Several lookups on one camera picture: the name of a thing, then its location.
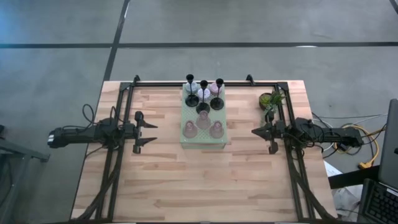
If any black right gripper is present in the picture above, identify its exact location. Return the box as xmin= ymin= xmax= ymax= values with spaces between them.
xmin=251 ymin=111 xmax=285 ymax=156

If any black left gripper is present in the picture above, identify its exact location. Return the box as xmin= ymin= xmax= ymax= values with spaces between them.
xmin=132 ymin=111 xmax=159 ymax=155

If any pink ribbed glass candle holder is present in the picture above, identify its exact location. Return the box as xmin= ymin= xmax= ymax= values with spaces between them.
xmin=182 ymin=120 xmax=198 ymax=139
xmin=208 ymin=120 xmax=225 ymax=139
xmin=196 ymin=110 xmax=212 ymax=130

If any black tall candlestick holder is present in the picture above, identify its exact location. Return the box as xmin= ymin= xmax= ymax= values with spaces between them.
xmin=195 ymin=80 xmax=211 ymax=115
xmin=184 ymin=73 xmax=200 ymax=108
xmin=210 ymin=78 xmax=225 ymax=111

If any blue white patterned candle tin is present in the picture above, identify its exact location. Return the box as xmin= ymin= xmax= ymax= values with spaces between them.
xmin=185 ymin=81 xmax=199 ymax=95

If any pink candle tin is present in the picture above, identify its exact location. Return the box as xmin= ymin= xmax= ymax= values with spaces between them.
xmin=208 ymin=82 xmax=223 ymax=96

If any potted green succulent plant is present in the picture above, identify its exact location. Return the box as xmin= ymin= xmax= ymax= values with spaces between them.
xmin=258 ymin=90 xmax=286 ymax=114

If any green perforated metal shelf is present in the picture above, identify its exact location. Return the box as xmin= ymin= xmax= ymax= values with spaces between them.
xmin=179 ymin=81 xmax=228 ymax=150

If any black laptop stand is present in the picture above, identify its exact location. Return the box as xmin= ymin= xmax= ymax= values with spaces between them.
xmin=328 ymin=166 xmax=382 ymax=190

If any white paper sheet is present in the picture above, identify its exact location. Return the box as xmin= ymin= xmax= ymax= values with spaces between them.
xmin=324 ymin=161 xmax=364 ymax=215

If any open black laptop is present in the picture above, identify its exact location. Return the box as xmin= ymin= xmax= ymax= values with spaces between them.
xmin=356 ymin=98 xmax=398 ymax=224

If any grey metal table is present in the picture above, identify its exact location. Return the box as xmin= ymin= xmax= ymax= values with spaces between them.
xmin=0 ymin=124 xmax=51 ymax=224

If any black aluminium rig frame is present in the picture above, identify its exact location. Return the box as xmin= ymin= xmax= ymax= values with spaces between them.
xmin=76 ymin=74 xmax=340 ymax=223

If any yellow power cable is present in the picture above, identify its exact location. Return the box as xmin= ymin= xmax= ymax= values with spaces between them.
xmin=333 ymin=123 xmax=381 ymax=170

